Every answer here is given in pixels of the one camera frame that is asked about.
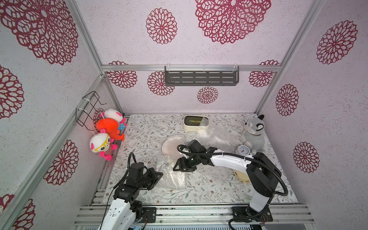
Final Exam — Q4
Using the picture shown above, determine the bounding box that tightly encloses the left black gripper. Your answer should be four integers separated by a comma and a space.
137, 168, 163, 191

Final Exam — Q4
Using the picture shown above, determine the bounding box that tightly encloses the cream dinner plate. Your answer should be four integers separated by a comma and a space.
234, 170, 251, 183

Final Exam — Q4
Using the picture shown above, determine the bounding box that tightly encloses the bubble wrap sheet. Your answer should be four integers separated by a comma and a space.
194, 118, 241, 153

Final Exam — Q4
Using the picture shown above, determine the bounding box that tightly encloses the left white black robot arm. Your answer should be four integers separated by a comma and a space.
99, 163, 164, 230

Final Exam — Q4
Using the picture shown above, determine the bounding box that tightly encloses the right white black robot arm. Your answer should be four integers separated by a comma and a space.
173, 140, 288, 214

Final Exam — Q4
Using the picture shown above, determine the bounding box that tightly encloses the pink plate in bubble wrap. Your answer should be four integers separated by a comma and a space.
161, 134, 187, 159

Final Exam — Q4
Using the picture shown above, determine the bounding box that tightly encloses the cream box with dark lid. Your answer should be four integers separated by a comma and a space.
183, 115, 209, 132

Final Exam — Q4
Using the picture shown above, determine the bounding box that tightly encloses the white plush with yellow glasses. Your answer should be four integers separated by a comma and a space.
89, 129, 117, 161

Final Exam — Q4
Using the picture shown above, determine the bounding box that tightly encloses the small white round clock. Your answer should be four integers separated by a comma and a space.
235, 145, 252, 158

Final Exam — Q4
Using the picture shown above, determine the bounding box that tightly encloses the red octopus plush toy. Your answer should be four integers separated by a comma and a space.
96, 118, 125, 141

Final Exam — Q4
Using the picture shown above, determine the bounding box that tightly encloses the white pink plush top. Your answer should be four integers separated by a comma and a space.
100, 109, 127, 131

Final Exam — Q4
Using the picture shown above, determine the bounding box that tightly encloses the grey raccoon plush toy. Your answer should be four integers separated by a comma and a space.
240, 115, 265, 152

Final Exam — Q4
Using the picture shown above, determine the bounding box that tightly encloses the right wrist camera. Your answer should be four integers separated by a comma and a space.
187, 140, 207, 153

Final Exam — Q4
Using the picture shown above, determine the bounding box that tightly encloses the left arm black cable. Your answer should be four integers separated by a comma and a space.
99, 151, 138, 230

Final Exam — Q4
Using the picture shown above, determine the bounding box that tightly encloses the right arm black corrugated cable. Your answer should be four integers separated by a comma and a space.
176, 144, 289, 230

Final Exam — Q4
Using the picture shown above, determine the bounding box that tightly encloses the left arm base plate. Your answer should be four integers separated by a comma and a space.
138, 207, 157, 224

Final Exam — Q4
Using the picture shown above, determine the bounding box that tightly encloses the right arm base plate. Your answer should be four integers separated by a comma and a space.
232, 205, 273, 223

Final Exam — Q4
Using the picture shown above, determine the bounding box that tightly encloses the black wire wall basket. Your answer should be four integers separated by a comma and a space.
75, 91, 106, 132

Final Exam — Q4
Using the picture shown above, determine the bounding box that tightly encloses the grey metal wall shelf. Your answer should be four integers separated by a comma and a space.
164, 66, 239, 86

